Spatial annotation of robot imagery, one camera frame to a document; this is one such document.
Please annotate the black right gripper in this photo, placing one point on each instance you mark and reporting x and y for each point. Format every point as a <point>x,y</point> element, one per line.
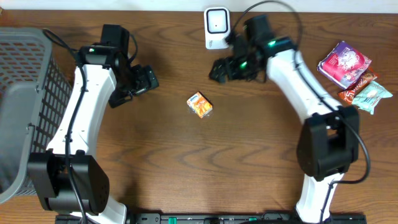
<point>228,69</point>

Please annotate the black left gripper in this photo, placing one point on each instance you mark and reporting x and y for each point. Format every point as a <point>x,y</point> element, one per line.
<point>137,86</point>

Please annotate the small orange snack packet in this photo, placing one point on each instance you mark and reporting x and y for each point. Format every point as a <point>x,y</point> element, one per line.
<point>199,104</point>

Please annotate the purple red snack packet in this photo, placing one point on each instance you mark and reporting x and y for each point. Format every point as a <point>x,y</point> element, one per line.
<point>344,65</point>

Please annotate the red chocolate bar wrapper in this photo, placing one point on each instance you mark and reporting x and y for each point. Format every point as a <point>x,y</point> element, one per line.
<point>363,81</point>

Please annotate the teal snack packet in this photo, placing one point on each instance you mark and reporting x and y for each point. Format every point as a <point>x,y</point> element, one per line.
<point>370,96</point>

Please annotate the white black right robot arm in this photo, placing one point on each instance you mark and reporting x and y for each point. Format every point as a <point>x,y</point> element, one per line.
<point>328,142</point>

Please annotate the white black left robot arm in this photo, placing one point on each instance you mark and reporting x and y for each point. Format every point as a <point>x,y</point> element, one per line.
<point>67,177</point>

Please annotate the white barcode scanner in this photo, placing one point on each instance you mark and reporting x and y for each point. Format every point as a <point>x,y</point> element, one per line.
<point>217,27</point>

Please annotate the grey plastic basket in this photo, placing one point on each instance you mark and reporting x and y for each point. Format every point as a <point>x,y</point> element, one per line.
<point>34,97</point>

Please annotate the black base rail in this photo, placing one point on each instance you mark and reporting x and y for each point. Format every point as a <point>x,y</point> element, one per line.
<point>272,217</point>

